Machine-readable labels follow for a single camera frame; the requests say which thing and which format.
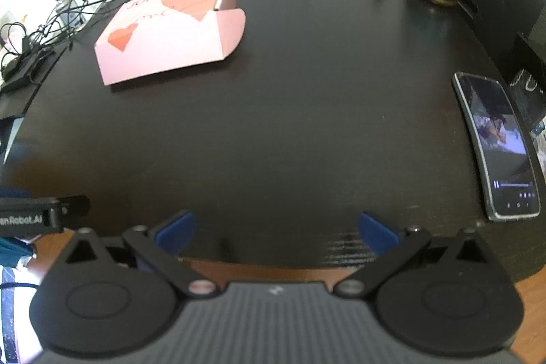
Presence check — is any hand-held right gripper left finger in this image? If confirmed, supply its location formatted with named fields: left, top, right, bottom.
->
left=64, top=210, right=217, bottom=299

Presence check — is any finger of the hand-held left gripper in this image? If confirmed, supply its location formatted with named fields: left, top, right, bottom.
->
left=57, top=194, right=91, bottom=220

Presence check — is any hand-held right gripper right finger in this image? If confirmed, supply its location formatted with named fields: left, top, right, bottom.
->
left=333, top=212, right=489, bottom=299

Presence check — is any pink cardboard box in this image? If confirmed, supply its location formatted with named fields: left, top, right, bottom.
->
left=95, top=0, right=247, bottom=86

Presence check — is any black wooden desktop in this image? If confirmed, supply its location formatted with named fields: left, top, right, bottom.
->
left=0, top=0, right=546, bottom=283

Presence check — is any black power adapter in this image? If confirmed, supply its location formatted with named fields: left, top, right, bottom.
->
left=0, top=48, right=56, bottom=94

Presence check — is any black smartphone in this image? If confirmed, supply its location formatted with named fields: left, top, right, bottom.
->
left=452, top=71, right=542, bottom=222

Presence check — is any tangle of black cables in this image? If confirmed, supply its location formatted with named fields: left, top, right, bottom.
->
left=0, top=0, right=154, bottom=62

